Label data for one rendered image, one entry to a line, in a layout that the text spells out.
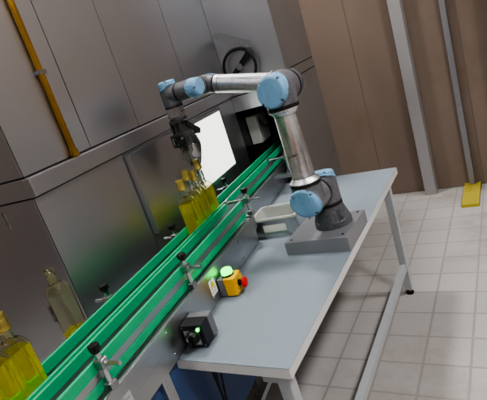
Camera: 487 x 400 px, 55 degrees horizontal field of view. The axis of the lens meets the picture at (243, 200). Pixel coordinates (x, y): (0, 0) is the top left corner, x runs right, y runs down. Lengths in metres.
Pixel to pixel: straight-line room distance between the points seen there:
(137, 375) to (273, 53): 1.93
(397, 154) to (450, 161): 0.43
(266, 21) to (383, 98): 1.72
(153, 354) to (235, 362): 0.23
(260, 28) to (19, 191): 1.68
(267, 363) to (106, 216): 0.79
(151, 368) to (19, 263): 0.60
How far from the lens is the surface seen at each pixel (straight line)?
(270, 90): 1.64
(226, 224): 1.86
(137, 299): 1.49
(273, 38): 2.73
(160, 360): 1.42
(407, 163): 4.28
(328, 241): 1.80
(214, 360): 1.43
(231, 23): 2.80
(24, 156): 1.54
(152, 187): 1.93
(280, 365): 1.32
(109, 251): 1.72
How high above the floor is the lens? 1.53
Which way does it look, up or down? 16 degrees down
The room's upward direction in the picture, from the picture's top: 18 degrees counter-clockwise
